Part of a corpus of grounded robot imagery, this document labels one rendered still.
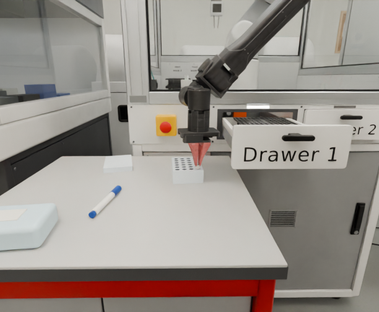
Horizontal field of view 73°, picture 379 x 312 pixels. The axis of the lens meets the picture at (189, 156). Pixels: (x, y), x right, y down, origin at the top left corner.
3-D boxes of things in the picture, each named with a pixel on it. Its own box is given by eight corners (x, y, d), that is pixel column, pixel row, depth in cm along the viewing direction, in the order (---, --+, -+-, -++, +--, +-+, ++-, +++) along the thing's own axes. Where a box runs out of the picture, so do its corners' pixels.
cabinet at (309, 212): (361, 308, 120) (404, 143, 96) (142, 310, 119) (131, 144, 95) (286, 208, 211) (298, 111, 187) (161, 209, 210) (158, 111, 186)
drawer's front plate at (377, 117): (381, 139, 94) (387, 109, 91) (303, 140, 94) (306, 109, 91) (377, 138, 96) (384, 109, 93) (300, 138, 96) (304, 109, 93)
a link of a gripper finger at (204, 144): (179, 162, 73) (179, 130, 70) (204, 161, 74) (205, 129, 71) (183, 171, 67) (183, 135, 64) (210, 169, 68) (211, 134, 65)
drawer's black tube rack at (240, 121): (307, 151, 73) (310, 129, 71) (246, 151, 73) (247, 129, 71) (280, 134, 95) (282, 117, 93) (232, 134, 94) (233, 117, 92)
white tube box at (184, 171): (203, 182, 70) (203, 170, 69) (173, 184, 70) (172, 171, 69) (197, 168, 82) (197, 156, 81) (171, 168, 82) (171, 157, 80)
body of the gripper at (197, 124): (177, 134, 70) (177, 107, 68) (213, 134, 72) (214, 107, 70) (181, 140, 64) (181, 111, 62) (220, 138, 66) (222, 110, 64)
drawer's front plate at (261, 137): (345, 168, 65) (354, 125, 61) (231, 169, 64) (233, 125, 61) (342, 166, 66) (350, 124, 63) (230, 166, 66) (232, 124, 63)
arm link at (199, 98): (192, 85, 61) (214, 85, 62) (184, 85, 67) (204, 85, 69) (191, 114, 63) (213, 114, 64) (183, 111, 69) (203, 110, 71)
